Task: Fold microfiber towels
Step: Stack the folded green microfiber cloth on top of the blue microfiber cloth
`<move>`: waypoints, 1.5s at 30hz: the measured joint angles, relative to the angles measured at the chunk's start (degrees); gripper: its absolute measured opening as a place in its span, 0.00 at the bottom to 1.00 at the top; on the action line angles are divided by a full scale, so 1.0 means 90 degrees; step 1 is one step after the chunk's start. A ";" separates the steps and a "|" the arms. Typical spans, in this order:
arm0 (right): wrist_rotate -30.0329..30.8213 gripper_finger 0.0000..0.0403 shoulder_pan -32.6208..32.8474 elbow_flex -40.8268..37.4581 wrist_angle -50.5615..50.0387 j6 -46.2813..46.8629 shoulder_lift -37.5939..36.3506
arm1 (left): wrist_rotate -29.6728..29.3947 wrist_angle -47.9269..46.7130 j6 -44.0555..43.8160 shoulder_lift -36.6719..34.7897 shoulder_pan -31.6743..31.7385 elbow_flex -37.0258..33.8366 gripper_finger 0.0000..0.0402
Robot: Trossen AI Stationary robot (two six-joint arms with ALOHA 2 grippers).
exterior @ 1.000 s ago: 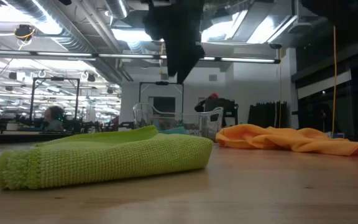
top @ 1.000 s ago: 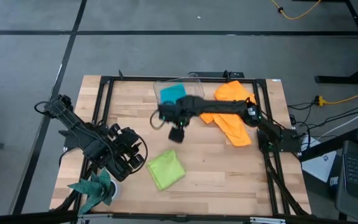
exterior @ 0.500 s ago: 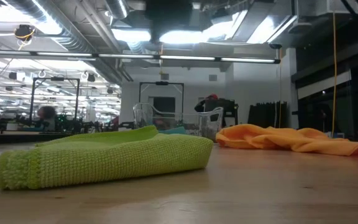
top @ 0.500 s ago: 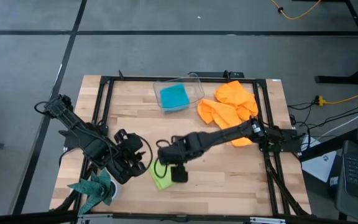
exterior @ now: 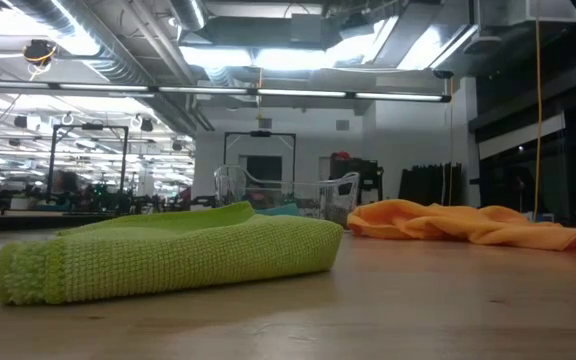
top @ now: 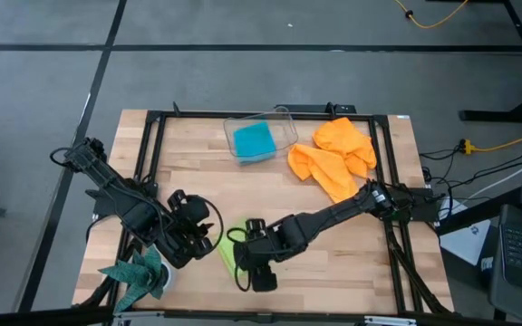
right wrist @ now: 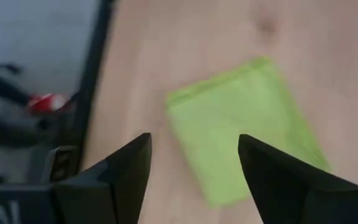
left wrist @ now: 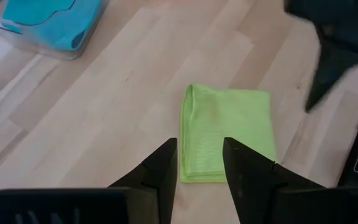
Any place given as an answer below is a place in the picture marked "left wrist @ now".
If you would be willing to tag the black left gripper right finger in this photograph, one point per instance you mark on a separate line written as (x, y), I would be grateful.
(291, 207)

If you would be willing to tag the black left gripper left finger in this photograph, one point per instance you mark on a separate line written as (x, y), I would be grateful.
(73, 207)

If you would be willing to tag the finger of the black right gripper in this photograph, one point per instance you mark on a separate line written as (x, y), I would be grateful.
(331, 68)

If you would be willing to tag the green microfiber towel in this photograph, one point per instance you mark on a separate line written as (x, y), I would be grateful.
(222, 118)

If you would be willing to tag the blue microfiber towel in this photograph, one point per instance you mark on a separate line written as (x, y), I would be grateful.
(54, 21)

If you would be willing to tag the clear plastic bin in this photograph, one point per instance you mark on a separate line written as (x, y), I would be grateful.
(57, 54)

